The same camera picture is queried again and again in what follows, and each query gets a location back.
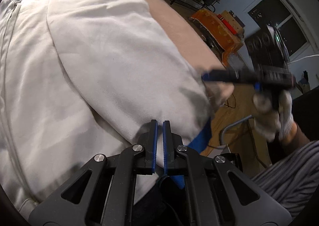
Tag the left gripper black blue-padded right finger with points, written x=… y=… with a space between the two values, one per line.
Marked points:
x=173 y=165

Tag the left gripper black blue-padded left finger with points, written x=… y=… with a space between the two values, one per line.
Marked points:
x=146 y=158

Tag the white and blue jacket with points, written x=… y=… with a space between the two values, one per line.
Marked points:
x=82 y=77

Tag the brown sleeved right forearm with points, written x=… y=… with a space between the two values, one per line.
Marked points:
x=295 y=138

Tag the white gloved right hand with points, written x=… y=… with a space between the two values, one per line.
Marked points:
x=271 y=123

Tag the orange patterned covered box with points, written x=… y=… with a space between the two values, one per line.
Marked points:
x=216 y=34

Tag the red and brown boxes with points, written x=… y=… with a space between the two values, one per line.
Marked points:
x=232 y=23

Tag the dark night window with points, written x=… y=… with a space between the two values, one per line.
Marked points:
x=275 y=13

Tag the tan bed blanket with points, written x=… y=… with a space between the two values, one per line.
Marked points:
x=189 y=41

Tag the zebra striped trouser leg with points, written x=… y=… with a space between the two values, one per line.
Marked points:
x=292 y=181

